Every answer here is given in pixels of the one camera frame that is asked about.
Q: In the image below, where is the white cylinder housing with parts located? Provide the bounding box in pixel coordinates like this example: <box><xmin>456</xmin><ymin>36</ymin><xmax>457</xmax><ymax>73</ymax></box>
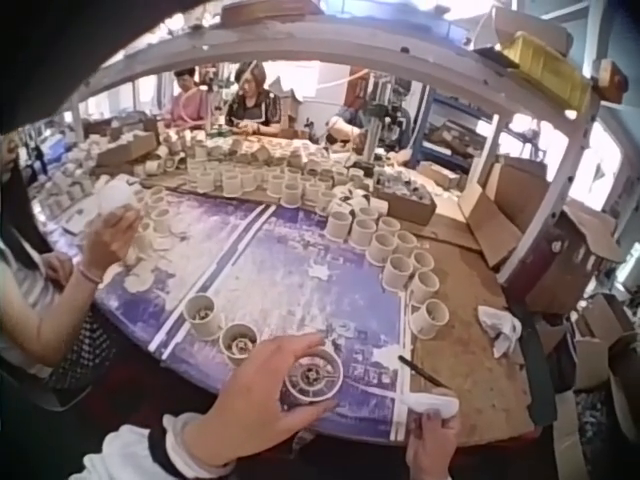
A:
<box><xmin>181</xmin><ymin>293</ymin><xmax>224</xmax><ymax>342</ymax></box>
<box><xmin>219</xmin><ymin>322</ymin><xmax>261</xmax><ymax>367</ymax></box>

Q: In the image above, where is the brown carton with open flaps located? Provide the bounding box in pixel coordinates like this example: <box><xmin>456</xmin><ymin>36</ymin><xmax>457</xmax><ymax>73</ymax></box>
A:
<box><xmin>523</xmin><ymin>203</ymin><xmax>627</xmax><ymax>317</ymax></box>

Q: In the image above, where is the thin black pen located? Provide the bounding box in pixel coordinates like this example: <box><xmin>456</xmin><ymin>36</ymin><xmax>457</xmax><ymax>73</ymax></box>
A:
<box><xmin>396</xmin><ymin>354</ymin><xmax>452</xmax><ymax>391</ymax></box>

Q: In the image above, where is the grey press machine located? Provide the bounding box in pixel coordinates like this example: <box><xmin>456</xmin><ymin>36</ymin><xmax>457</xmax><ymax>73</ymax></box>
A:
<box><xmin>357</xmin><ymin>69</ymin><xmax>417</xmax><ymax>169</ymax></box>

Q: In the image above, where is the white part in another hand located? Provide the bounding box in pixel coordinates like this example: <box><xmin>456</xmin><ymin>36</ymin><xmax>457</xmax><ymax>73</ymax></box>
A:
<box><xmin>94</xmin><ymin>178</ymin><xmax>139</xmax><ymax>217</ymax></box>

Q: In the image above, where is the open empty cardboard box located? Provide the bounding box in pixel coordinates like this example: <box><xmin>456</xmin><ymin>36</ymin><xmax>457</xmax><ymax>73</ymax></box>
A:
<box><xmin>456</xmin><ymin>154</ymin><xmax>552</xmax><ymax>270</ymax></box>

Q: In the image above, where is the white round fan housing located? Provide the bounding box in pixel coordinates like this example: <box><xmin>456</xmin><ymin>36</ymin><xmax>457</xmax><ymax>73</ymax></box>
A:
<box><xmin>280</xmin><ymin>347</ymin><xmax>346</xmax><ymax>407</ymax></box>

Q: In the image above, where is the blue printed table sheet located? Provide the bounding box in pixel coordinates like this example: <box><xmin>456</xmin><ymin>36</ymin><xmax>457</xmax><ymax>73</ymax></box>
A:
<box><xmin>159</xmin><ymin>203</ymin><xmax>417</xmax><ymax>443</ymax></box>
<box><xmin>93</xmin><ymin>188</ymin><xmax>277</xmax><ymax>352</ymax></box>

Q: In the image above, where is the row of white cylinder housings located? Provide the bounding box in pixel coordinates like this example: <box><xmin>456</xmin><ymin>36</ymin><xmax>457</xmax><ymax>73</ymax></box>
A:
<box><xmin>323</xmin><ymin>206</ymin><xmax>452</xmax><ymax>342</ymax></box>

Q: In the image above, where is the flat cardboard box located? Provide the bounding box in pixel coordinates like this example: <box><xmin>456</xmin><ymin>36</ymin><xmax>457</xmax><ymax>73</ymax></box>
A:
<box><xmin>93</xmin><ymin>130</ymin><xmax>159</xmax><ymax>169</ymax></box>

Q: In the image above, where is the person's right hand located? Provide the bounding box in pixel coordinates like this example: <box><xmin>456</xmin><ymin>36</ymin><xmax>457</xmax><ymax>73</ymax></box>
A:
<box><xmin>404</xmin><ymin>397</ymin><xmax>462</xmax><ymax>480</ymax></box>

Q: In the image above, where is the heap of white cylinder housings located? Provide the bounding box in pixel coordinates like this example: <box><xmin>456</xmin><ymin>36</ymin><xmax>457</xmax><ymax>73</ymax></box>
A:
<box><xmin>132</xmin><ymin>128</ymin><xmax>384</xmax><ymax>211</ymax></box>

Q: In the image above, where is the white wiping cloth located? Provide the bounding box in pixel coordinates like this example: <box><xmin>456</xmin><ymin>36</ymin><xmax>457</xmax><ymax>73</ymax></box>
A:
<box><xmin>398</xmin><ymin>388</ymin><xmax>461</xmax><ymax>420</ymax></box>

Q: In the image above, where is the crumpled white rag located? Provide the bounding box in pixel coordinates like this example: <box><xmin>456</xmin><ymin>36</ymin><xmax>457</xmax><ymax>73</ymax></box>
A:
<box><xmin>476</xmin><ymin>304</ymin><xmax>524</xmax><ymax>360</ymax></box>

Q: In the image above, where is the pile of flat white discs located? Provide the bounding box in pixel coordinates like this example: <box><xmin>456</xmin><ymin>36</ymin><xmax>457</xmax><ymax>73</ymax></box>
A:
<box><xmin>118</xmin><ymin>187</ymin><xmax>204</xmax><ymax>296</ymax></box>

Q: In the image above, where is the yellow plastic crate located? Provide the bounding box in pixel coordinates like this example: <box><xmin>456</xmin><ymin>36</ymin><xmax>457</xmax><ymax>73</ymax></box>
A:
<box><xmin>499</xmin><ymin>30</ymin><xmax>593</xmax><ymax>114</ymax></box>

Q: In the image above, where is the cardboard box of small parts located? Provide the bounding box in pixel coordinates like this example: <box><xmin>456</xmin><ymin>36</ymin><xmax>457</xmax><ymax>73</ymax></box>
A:
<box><xmin>373</xmin><ymin>180</ymin><xmax>439</xmax><ymax>227</ymax></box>

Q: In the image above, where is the heap of cardboard cartons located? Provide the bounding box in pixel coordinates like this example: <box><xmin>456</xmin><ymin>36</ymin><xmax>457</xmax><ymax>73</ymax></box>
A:
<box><xmin>547</xmin><ymin>292</ymin><xmax>640</xmax><ymax>451</ymax></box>

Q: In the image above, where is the blue storage rack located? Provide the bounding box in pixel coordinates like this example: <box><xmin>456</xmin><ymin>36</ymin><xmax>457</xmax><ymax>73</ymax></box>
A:
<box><xmin>410</xmin><ymin>84</ymin><xmax>501</xmax><ymax>174</ymax></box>

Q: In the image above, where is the white metal shelf frame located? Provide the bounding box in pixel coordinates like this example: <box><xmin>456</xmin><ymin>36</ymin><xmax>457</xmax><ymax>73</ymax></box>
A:
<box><xmin>49</xmin><ymin>18</ymin><xmax>604</xmax><ymax>289</ymax></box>

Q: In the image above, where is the small white star part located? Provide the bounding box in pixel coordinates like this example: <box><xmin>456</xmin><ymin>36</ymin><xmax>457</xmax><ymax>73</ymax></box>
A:
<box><xmin>306</xmin><ymin>259</ymin><xmax>332</xmax><ymax>285</ymax></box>

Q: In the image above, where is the person's left hand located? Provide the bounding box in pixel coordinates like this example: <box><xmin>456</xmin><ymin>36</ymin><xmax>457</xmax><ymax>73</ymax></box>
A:
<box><xmin>183</xmin><ymin>331</ymin><xmax>342</xmax><ymax>467</ymax></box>

